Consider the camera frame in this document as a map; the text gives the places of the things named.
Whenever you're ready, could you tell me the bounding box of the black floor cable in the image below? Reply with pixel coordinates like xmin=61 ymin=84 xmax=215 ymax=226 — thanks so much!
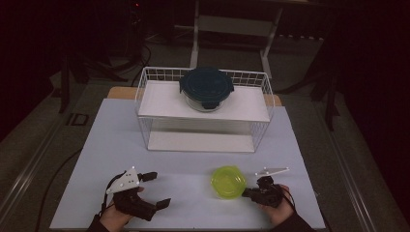
xmin=34 ymin=147 xmax=84 ymax=232

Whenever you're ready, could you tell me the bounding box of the white wire shelf rack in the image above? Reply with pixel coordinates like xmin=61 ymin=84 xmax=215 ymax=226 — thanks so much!
xmin=134 ymin=66 xmax=276 ymax=155

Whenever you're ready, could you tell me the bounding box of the glass container with blue lid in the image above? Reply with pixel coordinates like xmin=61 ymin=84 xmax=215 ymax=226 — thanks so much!
xmin=179 ymin=67 xmax=235 ymax=113

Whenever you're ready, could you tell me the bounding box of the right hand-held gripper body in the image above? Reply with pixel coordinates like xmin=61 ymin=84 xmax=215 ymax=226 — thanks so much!
xmin=253 ymin=166 xmax=290 ymax=209

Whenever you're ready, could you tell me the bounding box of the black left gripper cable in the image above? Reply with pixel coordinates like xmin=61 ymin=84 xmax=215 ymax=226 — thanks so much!
xmin=102 ymin=171 xmax=128 ymax=216

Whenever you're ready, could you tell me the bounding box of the black floor socket plate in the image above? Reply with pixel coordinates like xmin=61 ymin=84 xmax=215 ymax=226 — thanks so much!
xmin=68 ymin=112 xmax=90 ymax=127

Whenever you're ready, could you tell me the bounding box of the person's right hand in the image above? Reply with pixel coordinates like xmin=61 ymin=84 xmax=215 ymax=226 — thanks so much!
xmin=259 ymin=184 xmax=296 ymax=227

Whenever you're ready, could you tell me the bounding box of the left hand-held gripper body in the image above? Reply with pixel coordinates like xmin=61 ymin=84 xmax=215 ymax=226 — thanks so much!
xmin=105 ymin=165 xmax=159 ymax=222

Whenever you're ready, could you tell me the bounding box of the black cable near stand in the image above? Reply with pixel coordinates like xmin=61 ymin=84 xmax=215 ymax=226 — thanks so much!
xmin=127 ymin=43 xmax=153 ymax=85

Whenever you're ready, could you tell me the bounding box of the person's left hand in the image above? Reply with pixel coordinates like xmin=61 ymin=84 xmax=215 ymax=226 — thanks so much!
xmin=100 ymin=203 xmax=136 ymax=232

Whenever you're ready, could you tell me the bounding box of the green plastic bowl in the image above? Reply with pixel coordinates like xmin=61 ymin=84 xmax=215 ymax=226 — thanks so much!
xmin=210 ymin=165 xmax=248 ymax=200

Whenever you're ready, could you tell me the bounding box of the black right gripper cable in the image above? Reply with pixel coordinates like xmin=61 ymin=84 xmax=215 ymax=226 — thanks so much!
xmin=279 ymin=186 xmax=297 ymax=211

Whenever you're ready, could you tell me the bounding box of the grey metal stand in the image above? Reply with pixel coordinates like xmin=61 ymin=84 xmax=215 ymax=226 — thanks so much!
xmin=189 ymin=0 xmax=285 ymax=79

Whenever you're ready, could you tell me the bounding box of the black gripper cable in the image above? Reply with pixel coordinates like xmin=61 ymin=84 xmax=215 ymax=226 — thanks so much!
xmin=102 ymin=171 xmax=128 ymax=216
xmin=279 ymin=186 xmax=297 ymax=211

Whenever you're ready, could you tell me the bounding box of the black stand leg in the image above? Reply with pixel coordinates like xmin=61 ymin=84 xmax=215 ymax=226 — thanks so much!
xmin=308 ymin=72 xmax=343 ymax=131
xmin=58 ymin=52 xmax=89 ymax=114

